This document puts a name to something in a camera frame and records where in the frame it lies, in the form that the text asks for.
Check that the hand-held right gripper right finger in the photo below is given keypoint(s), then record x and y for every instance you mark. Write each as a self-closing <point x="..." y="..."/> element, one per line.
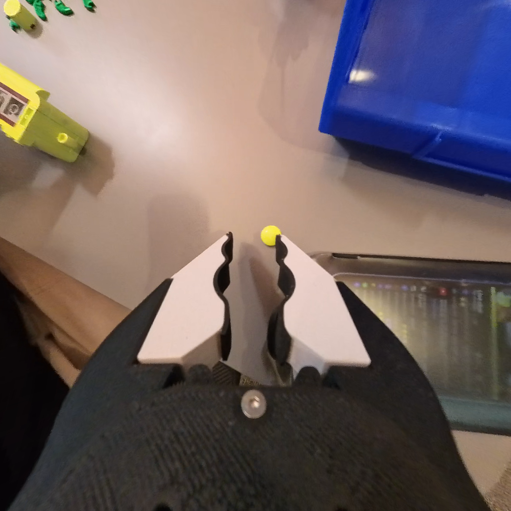
<point x="323" y="323"/>

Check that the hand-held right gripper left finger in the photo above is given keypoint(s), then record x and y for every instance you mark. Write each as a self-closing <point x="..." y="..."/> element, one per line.
<point x="183" y="319"/>

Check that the lime round plate brick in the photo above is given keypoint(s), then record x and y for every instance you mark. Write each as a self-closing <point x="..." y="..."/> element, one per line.
<point x="269" y="234"/>

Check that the lime green toy brick box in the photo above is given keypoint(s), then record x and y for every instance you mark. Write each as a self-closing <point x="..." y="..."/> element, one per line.
<point x="52" y="127"/>

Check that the tablet in clear case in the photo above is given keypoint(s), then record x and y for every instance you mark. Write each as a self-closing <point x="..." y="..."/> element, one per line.
<point x="439" y="339"/>

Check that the blue plastic bin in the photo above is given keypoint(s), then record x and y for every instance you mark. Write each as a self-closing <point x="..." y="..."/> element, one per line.
<point x="419" y="80"/>

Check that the scattered green leaf pieces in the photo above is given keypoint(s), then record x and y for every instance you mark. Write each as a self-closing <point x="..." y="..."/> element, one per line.
<point x="64" y="7"/>

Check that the lime cylinder brick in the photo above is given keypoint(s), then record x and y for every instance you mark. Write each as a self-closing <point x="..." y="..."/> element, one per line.
<point x="22" y="14"/>

